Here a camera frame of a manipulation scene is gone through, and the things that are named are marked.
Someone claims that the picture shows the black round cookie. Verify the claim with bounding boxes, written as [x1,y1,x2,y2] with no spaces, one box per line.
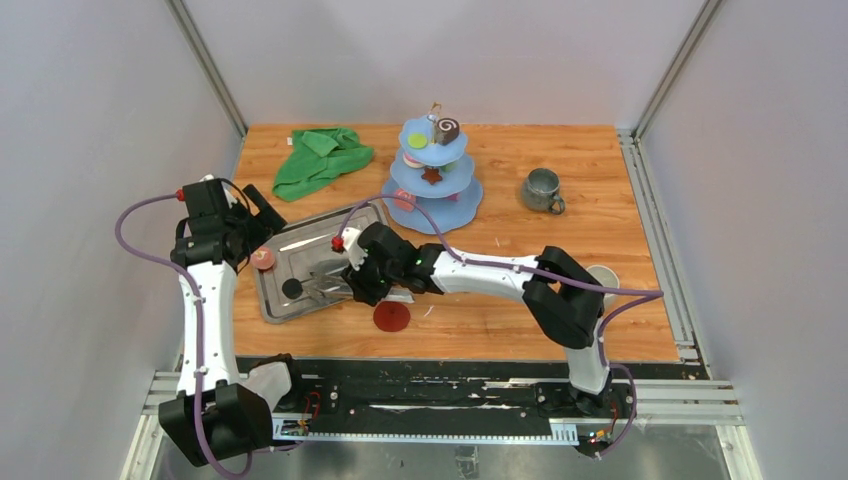
[281,278,304,300]

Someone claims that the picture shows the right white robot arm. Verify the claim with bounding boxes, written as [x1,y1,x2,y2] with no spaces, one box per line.
[331,223,612,417]

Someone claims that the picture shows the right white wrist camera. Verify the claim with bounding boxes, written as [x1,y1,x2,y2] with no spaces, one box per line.
[341,227,368,271]

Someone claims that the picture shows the green macaron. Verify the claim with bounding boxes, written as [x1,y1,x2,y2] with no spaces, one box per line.
[407,133,429,150]

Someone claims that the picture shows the green cloth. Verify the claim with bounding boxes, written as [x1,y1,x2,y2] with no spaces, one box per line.
[271,127,375,202]

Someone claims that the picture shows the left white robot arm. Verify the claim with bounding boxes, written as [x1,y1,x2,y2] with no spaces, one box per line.
[158,175,307,467]

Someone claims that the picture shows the salmon swirl roll cake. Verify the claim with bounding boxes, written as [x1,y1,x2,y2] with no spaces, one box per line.
[392,189,417,212]

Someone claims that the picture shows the pink frosted donut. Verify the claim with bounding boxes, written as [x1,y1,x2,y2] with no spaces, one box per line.
[401,153,426,169]

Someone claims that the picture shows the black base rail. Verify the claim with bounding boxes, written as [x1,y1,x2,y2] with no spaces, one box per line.
[148,357,670,458]

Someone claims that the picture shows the white ceramic cup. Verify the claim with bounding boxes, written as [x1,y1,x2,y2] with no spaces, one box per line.
[587,265,620,311]

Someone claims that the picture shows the grey ceramic mug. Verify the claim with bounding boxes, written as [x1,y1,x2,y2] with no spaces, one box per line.
[520,168,566,215]

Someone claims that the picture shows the blue three-tier cake stand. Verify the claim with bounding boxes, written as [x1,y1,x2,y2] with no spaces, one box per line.
[381,102,483,235]

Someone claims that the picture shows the green swirl roll cake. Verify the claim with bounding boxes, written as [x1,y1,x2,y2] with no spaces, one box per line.
[440,161,458,173]

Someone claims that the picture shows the steel serving tongs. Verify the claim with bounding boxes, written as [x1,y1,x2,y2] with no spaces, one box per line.
[302,259,415,304]

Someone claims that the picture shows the orange swirl roll cake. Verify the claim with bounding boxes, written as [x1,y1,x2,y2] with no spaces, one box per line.
[250,246,276,271]

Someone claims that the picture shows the steel rectangular tray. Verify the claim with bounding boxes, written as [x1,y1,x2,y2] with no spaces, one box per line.
[254,202,386,324]

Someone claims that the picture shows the red round coaster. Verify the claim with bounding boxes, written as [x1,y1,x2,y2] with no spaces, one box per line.
[373,301,411,333]

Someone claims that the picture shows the dark chocolate swirl roll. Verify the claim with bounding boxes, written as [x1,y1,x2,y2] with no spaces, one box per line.
[432,117,461,146]

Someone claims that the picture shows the brown star cookie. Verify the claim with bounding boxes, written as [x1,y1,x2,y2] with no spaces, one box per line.
[421,167,443,185]

